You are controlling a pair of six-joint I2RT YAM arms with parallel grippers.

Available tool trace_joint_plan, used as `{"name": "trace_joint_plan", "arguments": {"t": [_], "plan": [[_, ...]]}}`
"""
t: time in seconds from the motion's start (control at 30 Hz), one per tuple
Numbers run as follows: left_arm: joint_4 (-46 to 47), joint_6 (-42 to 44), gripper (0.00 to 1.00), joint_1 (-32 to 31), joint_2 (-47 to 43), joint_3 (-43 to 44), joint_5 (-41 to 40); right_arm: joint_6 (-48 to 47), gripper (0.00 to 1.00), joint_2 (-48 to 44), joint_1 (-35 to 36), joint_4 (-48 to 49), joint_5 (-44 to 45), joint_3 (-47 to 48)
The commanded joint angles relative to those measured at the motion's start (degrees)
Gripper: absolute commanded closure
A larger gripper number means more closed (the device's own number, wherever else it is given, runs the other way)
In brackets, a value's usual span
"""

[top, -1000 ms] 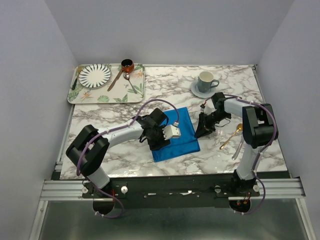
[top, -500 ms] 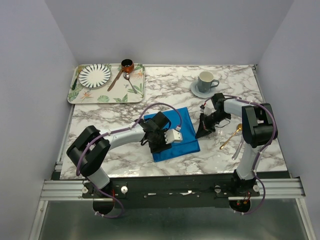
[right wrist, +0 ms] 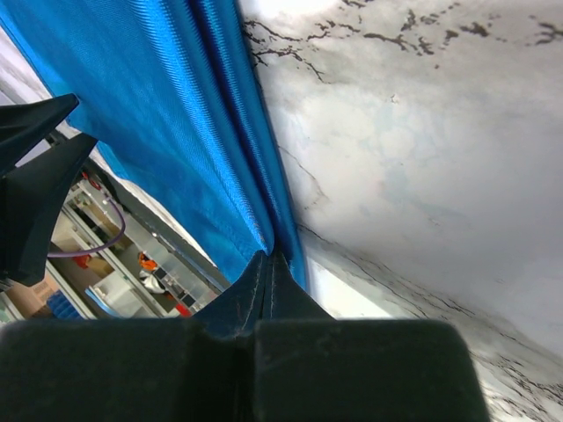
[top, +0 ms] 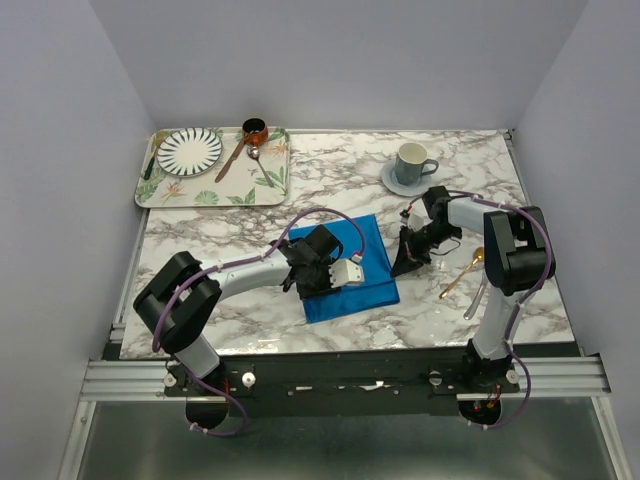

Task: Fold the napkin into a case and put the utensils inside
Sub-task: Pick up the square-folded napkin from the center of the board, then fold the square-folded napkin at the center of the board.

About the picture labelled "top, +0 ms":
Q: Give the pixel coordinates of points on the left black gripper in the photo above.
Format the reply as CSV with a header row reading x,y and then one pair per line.
x,y
324,290

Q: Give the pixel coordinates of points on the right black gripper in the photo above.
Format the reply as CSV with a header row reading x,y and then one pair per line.
x,y
408,256

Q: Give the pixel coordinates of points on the blue satin napkin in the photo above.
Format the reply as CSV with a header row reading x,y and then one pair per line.
x,y
361,242

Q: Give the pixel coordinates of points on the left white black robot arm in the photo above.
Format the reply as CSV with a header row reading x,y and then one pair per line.
x,y
190,296

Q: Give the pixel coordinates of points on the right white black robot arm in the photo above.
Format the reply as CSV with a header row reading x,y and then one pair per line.
x,y
518,258

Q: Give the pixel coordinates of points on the gold spoon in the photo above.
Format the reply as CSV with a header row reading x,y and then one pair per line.
x,y
478,258

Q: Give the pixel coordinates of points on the silver utensil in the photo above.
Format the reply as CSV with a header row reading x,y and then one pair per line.
x,y
472,309

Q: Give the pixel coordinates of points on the grey blue saucer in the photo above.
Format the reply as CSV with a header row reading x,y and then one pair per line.
x,y
389,179

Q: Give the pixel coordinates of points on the floral serving tray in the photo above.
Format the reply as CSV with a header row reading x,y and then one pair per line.
x,y
244,184

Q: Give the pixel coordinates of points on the grey blue mug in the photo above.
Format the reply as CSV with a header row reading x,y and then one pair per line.
x,y
413,163

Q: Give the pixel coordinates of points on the silver spoon on tray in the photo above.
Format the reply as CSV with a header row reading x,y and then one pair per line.
x,y
254,153

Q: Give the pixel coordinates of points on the brown ceramic pot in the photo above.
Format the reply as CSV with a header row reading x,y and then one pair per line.
x,y
255,132

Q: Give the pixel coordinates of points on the striped white blue plate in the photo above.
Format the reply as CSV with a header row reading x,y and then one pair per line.
x,y
189,152

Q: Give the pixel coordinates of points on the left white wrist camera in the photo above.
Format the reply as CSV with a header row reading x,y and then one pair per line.
x,y
345,272

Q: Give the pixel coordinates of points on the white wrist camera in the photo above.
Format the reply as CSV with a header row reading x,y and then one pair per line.
x,y
411,220
345,272

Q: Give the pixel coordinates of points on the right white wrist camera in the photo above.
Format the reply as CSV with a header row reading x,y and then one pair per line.
x,y
411,220

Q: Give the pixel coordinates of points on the wooden handled knife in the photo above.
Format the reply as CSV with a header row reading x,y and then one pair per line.
x,y
235,154

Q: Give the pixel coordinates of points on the aluminium frame rail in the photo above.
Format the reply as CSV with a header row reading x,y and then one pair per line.
x,y
551,377

